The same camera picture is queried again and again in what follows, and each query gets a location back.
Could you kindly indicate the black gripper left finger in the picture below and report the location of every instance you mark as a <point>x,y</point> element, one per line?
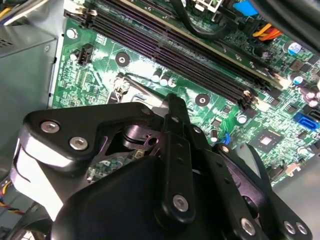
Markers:
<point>178,175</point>

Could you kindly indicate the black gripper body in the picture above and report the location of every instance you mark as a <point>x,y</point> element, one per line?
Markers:
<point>112,200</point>

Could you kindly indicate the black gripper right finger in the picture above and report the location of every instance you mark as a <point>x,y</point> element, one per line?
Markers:
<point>225,190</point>

